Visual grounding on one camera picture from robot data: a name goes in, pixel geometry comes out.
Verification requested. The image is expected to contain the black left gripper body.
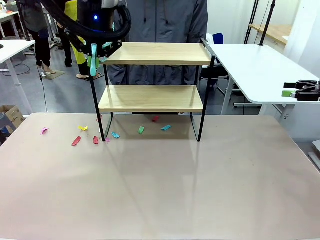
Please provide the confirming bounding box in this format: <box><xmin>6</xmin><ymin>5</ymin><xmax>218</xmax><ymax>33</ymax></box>
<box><xmin>76</xmin><ymin>31</ymin><xmax>124</xmax><ymax>59</ymax></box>

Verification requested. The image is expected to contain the teal chenille duster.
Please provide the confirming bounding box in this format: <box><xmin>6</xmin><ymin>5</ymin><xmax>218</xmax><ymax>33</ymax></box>
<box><xmin>90</xmin><ymin>21</ymin><xmax>117</xmax><ymax>77</ymax></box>

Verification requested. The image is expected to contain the two-tier wood metal shelf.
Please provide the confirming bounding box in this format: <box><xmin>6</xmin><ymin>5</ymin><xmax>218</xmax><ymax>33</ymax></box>
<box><xmin>89</xmin><ymin>37</ymin><xmax>216</xmax><ymax>143</ymax></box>

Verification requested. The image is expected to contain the person in yellow apron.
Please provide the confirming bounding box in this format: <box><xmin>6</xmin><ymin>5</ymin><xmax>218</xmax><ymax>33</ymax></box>
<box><xmin>47</xmin><ymin>0</ymin><xmax>104</xmax><ymax>81</ymax></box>

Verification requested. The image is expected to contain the beige floor mat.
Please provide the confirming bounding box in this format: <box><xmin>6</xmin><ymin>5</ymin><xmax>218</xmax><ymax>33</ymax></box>
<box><xmin>41</xmin><ymin>69</ymin><xmax>67</xmax><ymax>81</ymax></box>

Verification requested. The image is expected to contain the large white table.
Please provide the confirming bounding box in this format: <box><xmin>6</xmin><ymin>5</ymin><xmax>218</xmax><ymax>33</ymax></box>
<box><xmin>207</xmin><ymin>43</ymin><xmax>320</xmax><ymax>123</ymax></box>

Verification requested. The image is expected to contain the person in dark clothes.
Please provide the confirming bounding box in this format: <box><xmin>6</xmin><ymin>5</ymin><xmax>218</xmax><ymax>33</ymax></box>
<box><xmin>16</xmin><ymin>0</ymin><xmax>57</xmax><ymax>75</ymax></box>

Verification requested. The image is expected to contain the grey metal base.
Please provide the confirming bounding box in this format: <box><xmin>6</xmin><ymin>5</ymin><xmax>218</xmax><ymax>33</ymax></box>
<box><xmin>306</xmin><ymin>139</ymin><xmax>320</xmax><ymax>173</ymax></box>

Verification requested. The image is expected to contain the wooden desk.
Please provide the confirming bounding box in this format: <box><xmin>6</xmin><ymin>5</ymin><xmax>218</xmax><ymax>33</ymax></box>
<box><xmin>248</xmin><ymin>23</ymin><xmax>294</xmax><ymax>46</ymax></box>

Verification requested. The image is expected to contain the person in grey jacket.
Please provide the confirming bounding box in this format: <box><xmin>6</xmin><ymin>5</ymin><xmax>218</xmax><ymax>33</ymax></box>
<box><xmin>107</xmin><ymin>0</ymin><xmax>209</xmax><ymax>87</ymax></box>

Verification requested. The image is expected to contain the black stand pole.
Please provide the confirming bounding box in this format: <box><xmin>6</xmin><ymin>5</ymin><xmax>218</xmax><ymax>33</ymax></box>
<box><xmin>258</xmin><ymin>0</ymin><xmax>278</xmax><ymax>47</ymax></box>

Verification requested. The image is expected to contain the black tripod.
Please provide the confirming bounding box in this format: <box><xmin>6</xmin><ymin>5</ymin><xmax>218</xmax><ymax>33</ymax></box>
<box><xmin>244</xmin><ymin>0</ymin><xmax>260</xmax><ymax>45</ymax></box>

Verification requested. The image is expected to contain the black office chair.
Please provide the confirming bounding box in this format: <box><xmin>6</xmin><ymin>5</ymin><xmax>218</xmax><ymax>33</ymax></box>
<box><xmin>199</xmin><ymin>63</ymin><xmax>262</xmax><ymax>109</ymax></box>

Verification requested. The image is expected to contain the cardboard box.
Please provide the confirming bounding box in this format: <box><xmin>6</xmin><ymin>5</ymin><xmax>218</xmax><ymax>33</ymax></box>
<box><xmin>0</xmin><ymin>104</ymin><xmax>25</xmax><ymax>133</ymax></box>

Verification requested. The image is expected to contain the white back desk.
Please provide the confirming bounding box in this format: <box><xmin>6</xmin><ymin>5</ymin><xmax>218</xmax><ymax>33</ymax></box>
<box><xmin>0</xmin><ymin>11</ymin><xmax>22</xmax><ymax>40</ymax></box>

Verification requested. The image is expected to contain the blue chair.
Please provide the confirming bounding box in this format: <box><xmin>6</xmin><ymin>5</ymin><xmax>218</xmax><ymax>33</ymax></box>
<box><xmin>211</xmin><ymin>32</ymin><xmax>225</xmax><ymax>46</ymax></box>

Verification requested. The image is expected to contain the dark grey blue object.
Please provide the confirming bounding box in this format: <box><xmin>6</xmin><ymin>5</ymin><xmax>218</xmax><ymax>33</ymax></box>
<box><xmin>0</xmin><ymin>112</ymin><xmax>13</xmax><ymax>146</ymax></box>

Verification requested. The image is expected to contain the black corrugated cable hose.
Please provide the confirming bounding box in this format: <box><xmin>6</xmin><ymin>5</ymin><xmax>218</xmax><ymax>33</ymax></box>
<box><xmin>41</xmin><ymin>0</ymin><xmax>133</xmax><ymax>41</ymax></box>

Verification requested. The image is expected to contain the black floor cable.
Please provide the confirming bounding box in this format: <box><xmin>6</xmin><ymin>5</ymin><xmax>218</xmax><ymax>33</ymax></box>
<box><xmin>36</xmin><ymin>66</ymin><xmax>48</xmax><ymax>113</ymax></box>

